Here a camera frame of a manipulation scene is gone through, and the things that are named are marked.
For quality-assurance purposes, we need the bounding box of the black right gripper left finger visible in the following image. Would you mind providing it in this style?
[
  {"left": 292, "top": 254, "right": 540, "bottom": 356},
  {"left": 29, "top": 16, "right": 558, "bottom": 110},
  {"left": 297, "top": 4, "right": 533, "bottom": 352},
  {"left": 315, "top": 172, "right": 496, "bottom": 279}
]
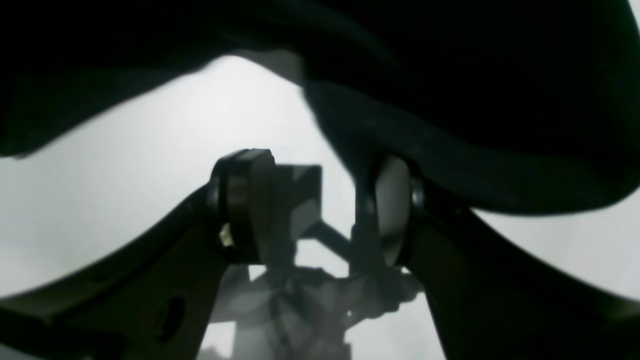
[{"left": 1, "top": 149, "right": 275, "bottom": 360}]

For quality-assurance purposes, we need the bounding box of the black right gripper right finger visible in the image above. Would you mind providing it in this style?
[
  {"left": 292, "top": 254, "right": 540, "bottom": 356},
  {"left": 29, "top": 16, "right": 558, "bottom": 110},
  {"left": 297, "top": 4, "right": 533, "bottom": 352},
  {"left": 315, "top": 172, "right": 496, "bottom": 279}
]
[{"left": 365, "top": 153, "right": 640, "bottom": 360}]

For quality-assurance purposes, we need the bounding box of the black t-shirt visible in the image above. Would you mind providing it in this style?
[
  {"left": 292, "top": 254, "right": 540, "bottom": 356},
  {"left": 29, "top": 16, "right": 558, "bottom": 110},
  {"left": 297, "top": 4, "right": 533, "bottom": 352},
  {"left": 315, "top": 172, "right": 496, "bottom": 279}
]
[{"left": 1, "top": 0, "right": 639, "bottom": 215}]

